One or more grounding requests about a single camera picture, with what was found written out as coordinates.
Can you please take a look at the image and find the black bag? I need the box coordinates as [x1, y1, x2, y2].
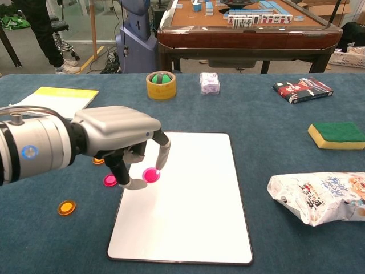
[339, 22, 365, 54]

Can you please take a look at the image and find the black tripod stand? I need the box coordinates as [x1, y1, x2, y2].
[328, 0, 342, 29]

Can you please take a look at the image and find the pink round magnet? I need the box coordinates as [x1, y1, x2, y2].
[142, 167, 161, 184]
[103, 174, 118, 188]

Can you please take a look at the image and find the person in black clothes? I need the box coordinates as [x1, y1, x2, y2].
[11, 0, 82, 75]

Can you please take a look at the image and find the black cable bundle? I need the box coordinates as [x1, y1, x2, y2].
[90, 47, 122, 74]

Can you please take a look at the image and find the blue felt table cloth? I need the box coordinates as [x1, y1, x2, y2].
[0, 72, 365, 274]

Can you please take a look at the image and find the dark round table tray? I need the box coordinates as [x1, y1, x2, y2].
[219, 0, 256, 9]

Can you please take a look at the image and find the dark patterned card box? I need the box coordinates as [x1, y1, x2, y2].
[272, 77, 334, 104]

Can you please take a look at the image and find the white plastic basket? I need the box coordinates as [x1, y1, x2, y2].
[329, 50, 365, 69]

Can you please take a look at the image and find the green and yellow sponge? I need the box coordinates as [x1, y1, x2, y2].
[307, 122, 365, 150]

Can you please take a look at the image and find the brown mahjong table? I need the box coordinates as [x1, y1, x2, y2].
[156, 0, 344, 74]

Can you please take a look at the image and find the black rolling stool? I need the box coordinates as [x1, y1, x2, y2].
[50, 14, 80, 61]

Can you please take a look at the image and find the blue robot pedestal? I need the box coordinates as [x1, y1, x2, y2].
[115, 0, 159, 74]

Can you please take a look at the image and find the yellow and white notebook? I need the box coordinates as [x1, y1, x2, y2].
[8, 86, 100, 120]

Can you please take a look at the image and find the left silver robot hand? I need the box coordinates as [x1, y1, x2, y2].
[70, 105, 172, 191]

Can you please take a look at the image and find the long blue-backed tile row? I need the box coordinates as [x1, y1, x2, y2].
[258, 0, 287, 15]

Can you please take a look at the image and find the white rectangular board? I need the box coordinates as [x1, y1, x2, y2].
[107, 131, 254, 266]

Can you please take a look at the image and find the white snack bag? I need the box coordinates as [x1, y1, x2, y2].
[266, 171, 365, 228]

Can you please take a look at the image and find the white-faced mahjong tile row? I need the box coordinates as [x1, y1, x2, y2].
[227, 13, 294, 29]

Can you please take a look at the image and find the wooden pole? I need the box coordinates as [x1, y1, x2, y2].
[89, 0, 99, 60]

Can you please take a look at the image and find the tan packing tape roll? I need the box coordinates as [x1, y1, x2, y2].
[145, 71, 177, 101]

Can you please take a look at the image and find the green and black ball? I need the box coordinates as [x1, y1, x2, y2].
[150, 72, 173, 84]

